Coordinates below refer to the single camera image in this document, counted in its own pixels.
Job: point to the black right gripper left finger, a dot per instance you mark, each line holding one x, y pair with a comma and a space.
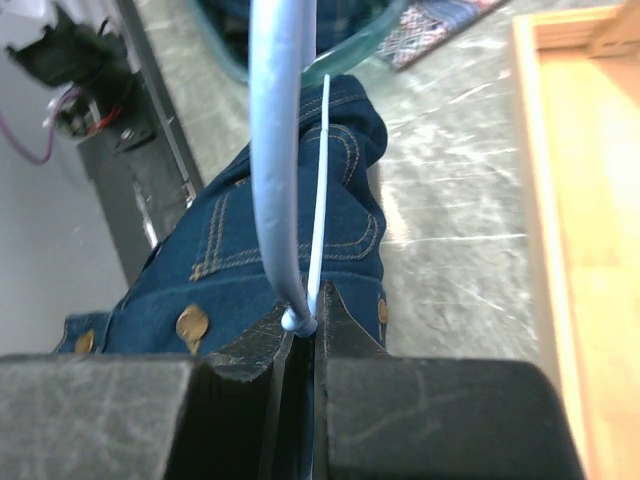
251, 425

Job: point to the blue denim skirt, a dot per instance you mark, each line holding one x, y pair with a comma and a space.
205, 284

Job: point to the crumpled denim garment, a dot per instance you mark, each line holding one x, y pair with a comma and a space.
300, 20

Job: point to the patterned blue placemat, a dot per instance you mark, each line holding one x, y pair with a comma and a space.
425, 25

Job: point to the light blue wire hanger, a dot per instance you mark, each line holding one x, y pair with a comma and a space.
277, 58

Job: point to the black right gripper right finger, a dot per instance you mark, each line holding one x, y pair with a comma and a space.
340, 342

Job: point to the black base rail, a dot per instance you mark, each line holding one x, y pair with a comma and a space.
111, 99

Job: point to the wooden clothes rack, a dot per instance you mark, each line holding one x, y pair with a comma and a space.
576, 83

